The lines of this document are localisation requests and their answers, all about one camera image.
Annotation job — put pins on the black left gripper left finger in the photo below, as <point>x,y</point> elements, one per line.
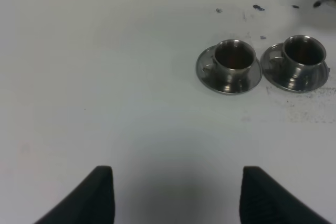
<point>92,201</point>

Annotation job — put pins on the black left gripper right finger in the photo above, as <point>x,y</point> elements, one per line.
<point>263,200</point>

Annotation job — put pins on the left stainless steel saucer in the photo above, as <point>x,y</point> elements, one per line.
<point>207,76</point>

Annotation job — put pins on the stainless steel saucer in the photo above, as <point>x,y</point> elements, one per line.
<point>278,71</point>
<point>207,76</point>

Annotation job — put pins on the right stainless steel saucer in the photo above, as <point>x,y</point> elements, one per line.
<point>278,71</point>

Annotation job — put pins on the left stainless steel teacup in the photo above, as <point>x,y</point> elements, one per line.
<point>232,56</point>

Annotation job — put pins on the stainless steel teacup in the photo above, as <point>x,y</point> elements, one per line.
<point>301,53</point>
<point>232,56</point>

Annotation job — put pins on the right stainless steel teacup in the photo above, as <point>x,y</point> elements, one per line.
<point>301,53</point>

